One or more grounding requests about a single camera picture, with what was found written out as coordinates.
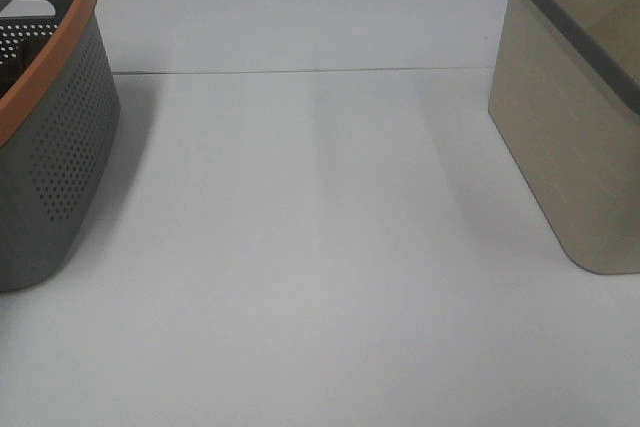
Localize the grey perforated basket orange rim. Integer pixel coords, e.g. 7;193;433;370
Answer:
1;0;121;292

